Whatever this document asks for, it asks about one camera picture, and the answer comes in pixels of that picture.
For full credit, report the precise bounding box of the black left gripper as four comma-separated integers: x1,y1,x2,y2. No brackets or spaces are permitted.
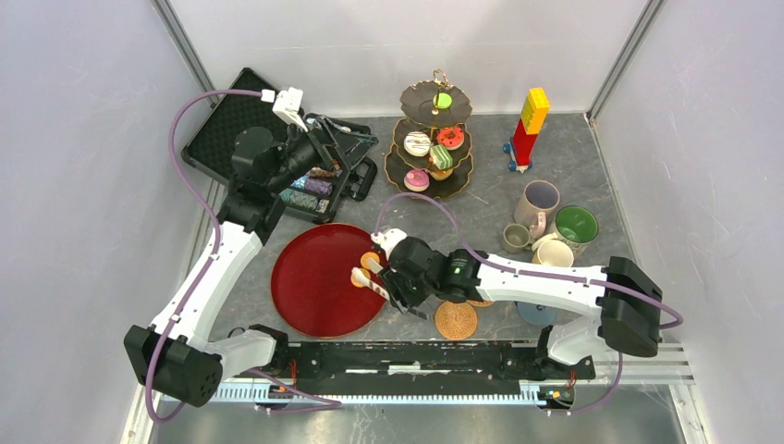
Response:
266,115,378,194

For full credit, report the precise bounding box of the orange macaron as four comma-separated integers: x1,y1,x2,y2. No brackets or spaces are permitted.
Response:
361,252,382,273
350,267,372,288

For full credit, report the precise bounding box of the white chocolate striped donut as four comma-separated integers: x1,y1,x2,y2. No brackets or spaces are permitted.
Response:
403,131,432,157

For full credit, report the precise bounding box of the pink frosted donut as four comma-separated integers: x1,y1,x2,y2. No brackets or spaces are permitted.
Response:
404,169,430,192

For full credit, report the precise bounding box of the green matcha cake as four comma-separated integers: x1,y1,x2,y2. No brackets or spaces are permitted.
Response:
429,144,454,171

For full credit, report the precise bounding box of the woven coaster front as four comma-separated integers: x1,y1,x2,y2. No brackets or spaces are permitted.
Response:
434,302,478,340

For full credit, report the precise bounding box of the woven coaster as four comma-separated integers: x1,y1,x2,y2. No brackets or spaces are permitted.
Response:
467,300,494,307
434,302,478,340

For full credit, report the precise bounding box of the red frosted donut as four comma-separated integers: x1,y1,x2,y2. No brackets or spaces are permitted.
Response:
436,126,465,151

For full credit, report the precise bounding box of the green macaron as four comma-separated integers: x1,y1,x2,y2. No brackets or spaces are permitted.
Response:
432,92,453,110

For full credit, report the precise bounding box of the small grey cup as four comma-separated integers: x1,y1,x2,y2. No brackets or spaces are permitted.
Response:
502,223,531,253

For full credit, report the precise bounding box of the yellow ceramic mug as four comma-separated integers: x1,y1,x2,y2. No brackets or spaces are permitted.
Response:
532,240,574,267

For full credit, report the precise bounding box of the pink ceramic mug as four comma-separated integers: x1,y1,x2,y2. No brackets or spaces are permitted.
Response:
513,179,560,240

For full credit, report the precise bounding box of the green inside ceramic mug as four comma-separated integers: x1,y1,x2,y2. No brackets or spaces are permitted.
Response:
547,205,599,255

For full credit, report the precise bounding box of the woven coaster back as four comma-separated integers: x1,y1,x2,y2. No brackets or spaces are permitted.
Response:
467,300,494,307

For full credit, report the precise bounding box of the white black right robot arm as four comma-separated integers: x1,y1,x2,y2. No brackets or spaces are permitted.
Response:
350,229,663,377

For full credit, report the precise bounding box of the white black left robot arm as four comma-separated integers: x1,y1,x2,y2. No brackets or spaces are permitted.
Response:
124,116,378,416

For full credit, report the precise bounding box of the black poker chip case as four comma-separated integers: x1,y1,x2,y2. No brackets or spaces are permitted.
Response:
181,68,377,230

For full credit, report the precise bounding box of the red round tray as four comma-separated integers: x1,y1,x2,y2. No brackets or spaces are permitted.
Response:
271,223,386,339

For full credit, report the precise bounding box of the three-tier black gold stand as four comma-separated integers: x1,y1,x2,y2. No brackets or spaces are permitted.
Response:
384,68,473,199

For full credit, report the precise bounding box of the small brown pastry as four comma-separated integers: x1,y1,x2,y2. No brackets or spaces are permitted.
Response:
429,168,454,181

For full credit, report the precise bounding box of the red yellow toy block tower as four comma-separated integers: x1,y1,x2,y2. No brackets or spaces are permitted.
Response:
503,87,550,173

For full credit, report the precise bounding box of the blue round coaster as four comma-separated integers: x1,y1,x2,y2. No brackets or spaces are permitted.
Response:
516,302,557,327

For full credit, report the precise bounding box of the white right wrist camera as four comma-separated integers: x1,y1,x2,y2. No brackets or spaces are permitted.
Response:
370,228,408,258

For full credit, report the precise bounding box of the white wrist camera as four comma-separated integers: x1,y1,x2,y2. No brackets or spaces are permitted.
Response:
261,87,309,132
370,228,408,258

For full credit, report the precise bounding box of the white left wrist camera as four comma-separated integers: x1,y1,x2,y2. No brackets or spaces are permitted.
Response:
261,87,309,132

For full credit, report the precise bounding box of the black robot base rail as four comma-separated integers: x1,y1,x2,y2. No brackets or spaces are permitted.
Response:
263,340,596,396

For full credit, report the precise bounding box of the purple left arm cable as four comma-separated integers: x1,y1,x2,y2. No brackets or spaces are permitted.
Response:
144,89,264,426

